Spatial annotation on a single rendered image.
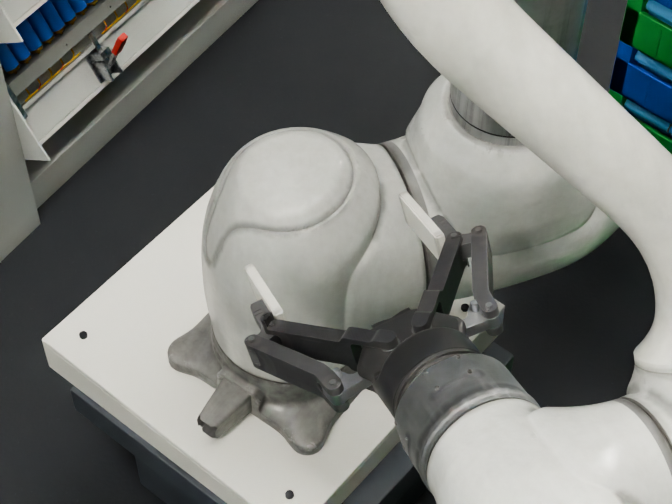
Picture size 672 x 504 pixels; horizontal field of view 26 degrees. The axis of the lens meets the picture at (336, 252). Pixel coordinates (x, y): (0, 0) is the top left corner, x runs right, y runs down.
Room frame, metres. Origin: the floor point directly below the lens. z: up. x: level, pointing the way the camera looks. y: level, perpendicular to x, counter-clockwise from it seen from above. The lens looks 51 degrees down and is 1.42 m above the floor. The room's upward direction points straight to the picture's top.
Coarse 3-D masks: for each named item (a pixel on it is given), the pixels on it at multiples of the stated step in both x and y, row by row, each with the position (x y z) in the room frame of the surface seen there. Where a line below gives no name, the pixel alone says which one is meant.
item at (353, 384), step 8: (336, 368) 0.57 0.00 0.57; (344, 376) 0.57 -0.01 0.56; (352, 376) 0.57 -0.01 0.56; (344, 384) 0.56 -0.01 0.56; (352, 384) 0.56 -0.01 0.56; (360, 384) 0.56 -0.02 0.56; (368, 384) 0.57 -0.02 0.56; (344, 392) 0.56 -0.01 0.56; (352, 392) 0.56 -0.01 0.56; (336, 400) 0.55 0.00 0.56; (344, 400) 0.55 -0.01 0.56
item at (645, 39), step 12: (636, 0) 1.25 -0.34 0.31; (636, 12) 1.25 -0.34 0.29; (648, 12) 1.29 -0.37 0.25; (624, 24) 1.26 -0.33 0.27; (636, 24) 1.25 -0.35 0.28; (648, 24) 1.24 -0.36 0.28; (660, 24) 1.23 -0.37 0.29; (624, 36) 1.25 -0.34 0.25; (636, 36) 1.24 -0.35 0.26; (648, 36) 1.23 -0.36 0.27; (660, 36) 1.22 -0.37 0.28; (636, 48) 1.24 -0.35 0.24; (648, 48) 1.23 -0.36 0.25; (660, 48) 1.22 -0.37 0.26; (660, 60) 1.22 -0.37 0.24
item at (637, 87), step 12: (624, 48) 1.25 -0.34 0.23; (624, 60) 1.25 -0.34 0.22; (624, 72) 1.25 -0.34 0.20; (636, 72) 1.24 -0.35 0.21; (648, 72) 1.23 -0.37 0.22; (612, 84) 1.26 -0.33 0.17; (624, 84) 1.24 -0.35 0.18; (636, 84) 1.23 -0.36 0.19; (648, 84) 1.22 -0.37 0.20; (660, 84) 1.21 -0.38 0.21; (624, 96) 1.24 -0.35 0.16; (636, 96) 1.23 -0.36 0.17; (648, 96) 1.22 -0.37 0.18; (660, 96) 1.21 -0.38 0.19; (648, 108) 1.22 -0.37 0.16; (660, 108) 1.21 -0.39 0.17
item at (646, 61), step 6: (636, 54) 1.25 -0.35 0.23; (642, 54) 1.25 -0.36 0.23; (636, 60) 1.25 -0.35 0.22; (642, 60) 1.24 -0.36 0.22; (648, 60) 1.24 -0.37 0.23; (654, 60) 1.24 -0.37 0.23; (642, 66) 1.25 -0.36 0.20; (648, 66) 1.24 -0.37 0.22; (654, 66) 1.23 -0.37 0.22; (660, 66) 1.23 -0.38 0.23; (666, 66) 1.23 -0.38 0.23; (654, 72) 1.24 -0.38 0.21; (660, 72) 1.22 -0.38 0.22; (666, 72) 1.22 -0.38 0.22; (666, 78) 1.23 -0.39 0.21
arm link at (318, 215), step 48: (288, 144) 0.83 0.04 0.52; (336, 144) 0.83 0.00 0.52; (240, 192) 0.79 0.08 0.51; (288, 192) 0.78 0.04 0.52; (336, 192) 0.78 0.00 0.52; (384, 192) 0.82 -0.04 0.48; (240, 240) 0.76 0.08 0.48; (288, 240) 0.75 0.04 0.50; (336, 240) 0.75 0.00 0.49; (384, 240) 0.77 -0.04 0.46; (240, 288) 0.74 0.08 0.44; (288, 288) 0.73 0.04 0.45; (336, 288) 0.74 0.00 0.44; (384, 288) 0.76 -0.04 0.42; (240, 336) 0.74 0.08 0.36
